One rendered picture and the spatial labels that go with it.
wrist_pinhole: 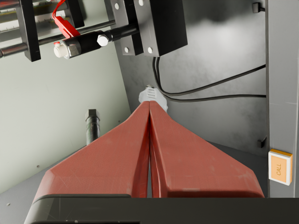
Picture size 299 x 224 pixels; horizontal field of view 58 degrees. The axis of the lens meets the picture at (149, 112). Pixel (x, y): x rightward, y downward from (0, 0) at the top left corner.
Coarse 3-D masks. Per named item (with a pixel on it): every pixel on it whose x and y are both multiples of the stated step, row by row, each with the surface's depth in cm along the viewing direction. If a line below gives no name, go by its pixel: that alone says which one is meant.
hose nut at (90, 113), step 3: (87, 111) 40; (90, 111) 40; (93, 111) 40; (96, 111) 40; (87, 114) 39; (90, 114) 39; (93, 114) 39; (96, 114) 39; (99, 114) 40; (87, 117) 39; (99, 117) 40; (99, 120) 40
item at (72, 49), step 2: (74, 44) 37; (68, 46) 36; (70, 46) 36; (72, 46) 37; (74, 46) 37; (68, 48) 36; (70, 48) 37; (72, 48) 37; (74, 48) 37; (70, 50) 37; (72, 50) 37; (74, 50) 37; (76, 50) 37; (70, 52) 37; (72, 52) 37; (74, 52) 37; (76, 52) 37; (70, 54) 37; (72, 54) 37; (74, 54) 37; (76, 54) 37
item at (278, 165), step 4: (276, 152) 40; (280, 152) 40; (284, 152) 39; (272, 156) 40; (276, 156) 40; (272, 160) 40; (276, 160) 40; (280, 160) 39; (284, 160) 39; (272, 164) 40; (276, 164) 40; (280, 164) 40; (284, 164) 39; (272, 168) 41; (276, 168) 40; (280, 168) 40; (284, 168) 39; (272, 172) 41; (276, 172) 41; (280, 172) 40; (284, 172) 40; (272, 176) 41; (276, 176) 41; (280, 176) 40; (284, 176) 40; (280, 180) 41; (284, 180) 40
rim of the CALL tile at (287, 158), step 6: (270, 156) 40; (282, 156) 39; (288, 156) 38; (270, 162) 41; (288, 162) 38; (270, 168) 41; (288, 168) 39; (270, 174) 42; (288, 174) 39; (276, 180) 41; (288, 180) 40
